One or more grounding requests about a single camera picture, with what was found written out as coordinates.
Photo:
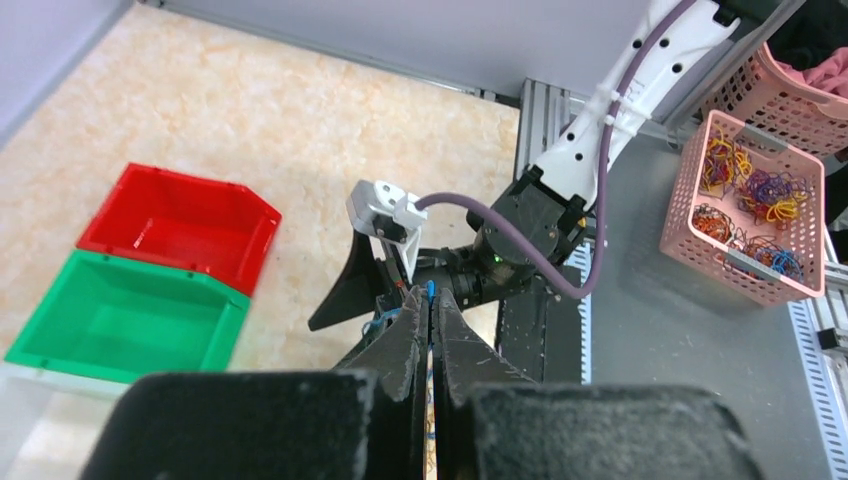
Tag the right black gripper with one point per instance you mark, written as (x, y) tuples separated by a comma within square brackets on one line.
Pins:
[(367, 284)]

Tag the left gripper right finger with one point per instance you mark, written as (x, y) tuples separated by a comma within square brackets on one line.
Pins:
[(474, 397)]

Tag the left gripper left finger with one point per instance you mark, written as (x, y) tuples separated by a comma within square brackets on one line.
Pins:
[(393, 443)]

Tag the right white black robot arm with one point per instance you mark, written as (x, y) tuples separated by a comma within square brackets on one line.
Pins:
[(486, 253)]

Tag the red plastic bin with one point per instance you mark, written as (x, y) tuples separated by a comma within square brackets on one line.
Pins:
[(217, 228)]

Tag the green plastic bin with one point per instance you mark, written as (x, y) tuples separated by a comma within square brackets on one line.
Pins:
[(114, 319)]

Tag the pink perforated basket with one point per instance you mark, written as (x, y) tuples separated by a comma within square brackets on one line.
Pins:
[(747, 211)]

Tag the white plastic bin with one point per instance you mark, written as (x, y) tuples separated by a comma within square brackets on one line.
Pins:
[(51, 421)]

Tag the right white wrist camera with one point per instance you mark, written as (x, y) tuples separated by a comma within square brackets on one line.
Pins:
[(388, 213)]

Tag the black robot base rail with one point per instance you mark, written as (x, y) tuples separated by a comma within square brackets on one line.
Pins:
[(545, 334)]

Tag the white slotted cable duct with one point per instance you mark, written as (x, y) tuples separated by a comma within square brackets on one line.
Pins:
[(825, 393)]

